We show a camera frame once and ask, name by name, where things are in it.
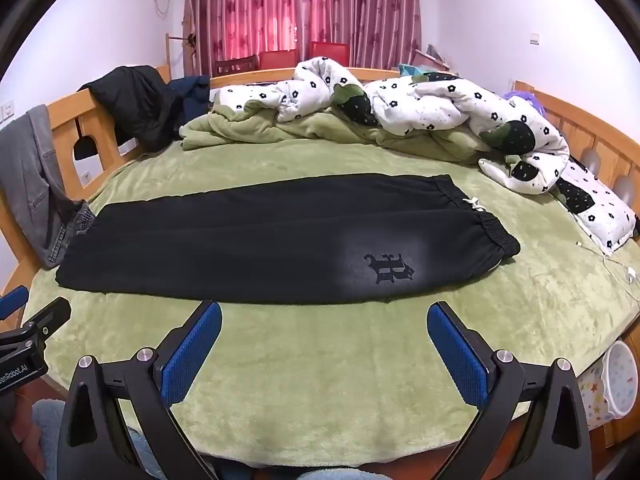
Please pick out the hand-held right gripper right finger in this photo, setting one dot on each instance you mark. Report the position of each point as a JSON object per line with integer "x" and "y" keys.
{"x": 457, "y": 355}

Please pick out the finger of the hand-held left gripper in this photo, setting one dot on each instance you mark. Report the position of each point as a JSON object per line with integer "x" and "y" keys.
{"x": 12, "y": 301}
{"x": 50, "y": 315}

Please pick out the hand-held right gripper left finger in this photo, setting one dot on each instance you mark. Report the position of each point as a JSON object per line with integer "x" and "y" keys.
{"x": 192, "y": 350}

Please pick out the black pants with emblem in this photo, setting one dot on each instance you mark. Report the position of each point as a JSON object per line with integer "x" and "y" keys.
{"x": 250, "y": 240}

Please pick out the person's left forearm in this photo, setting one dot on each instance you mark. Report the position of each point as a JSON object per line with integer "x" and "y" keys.
{"x": 47, "y": 435}

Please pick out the grey jeans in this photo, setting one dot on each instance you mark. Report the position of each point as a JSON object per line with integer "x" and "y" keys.
{"x": 30, "y": 180}

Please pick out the green fleece bed blanket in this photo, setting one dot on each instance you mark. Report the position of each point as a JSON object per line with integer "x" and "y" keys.
{"x": 325, "y": 360}

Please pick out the star patterned bin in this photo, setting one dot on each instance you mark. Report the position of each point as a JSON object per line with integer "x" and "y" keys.
{"x": 617, "y": 385}

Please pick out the white floral pillow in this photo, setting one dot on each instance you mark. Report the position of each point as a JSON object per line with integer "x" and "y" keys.
{"x": 600, "y": 200}

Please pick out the black jacket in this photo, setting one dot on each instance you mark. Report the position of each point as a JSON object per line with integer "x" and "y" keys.
{"x": 135, "y": 105}

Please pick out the navy garment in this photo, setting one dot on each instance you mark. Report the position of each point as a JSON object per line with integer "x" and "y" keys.
{"x": 192, "y": 100}

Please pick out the white floral quilt green lining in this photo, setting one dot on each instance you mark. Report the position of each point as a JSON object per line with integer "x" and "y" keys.
{"x": 425, "y": 105}

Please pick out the purple fluffy item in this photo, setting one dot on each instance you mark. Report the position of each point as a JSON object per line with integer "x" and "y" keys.
{"x": 525, "y": 100}

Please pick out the wooden coat rack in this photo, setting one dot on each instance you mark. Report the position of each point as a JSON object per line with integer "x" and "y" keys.
{"x": 170, "y": 55}

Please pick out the dark wooden chair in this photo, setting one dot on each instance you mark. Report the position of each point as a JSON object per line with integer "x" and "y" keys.
{"x": 235, "y": 66}

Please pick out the teal item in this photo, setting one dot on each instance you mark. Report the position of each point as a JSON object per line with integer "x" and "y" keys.
{"x": 410, "y": 71}

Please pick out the red chair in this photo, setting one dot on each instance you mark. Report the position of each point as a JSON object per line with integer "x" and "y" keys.
{"x": 330, "y": 51}
{"x": 279, "y": 59}

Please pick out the red patterned curtain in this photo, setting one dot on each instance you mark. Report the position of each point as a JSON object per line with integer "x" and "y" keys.
{"x": 240, "y": 10}
{"x": 360, "y": 5}

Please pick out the white wall socket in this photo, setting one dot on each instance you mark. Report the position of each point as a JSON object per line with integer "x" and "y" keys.
{"x": 5, "y": 111}

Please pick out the wooden bed frame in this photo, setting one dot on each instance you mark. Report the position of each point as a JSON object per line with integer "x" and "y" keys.
{"x": 65, "y": 110}

